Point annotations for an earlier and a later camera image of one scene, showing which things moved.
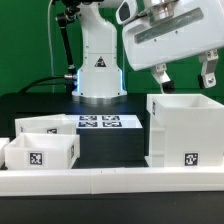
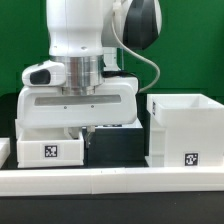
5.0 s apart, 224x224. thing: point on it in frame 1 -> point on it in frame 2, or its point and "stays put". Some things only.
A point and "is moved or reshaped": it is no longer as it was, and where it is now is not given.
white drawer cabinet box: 186,131 stays put
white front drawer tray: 42,151 is moved or reshaped
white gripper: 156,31 -> 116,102
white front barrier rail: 111,181 stays put
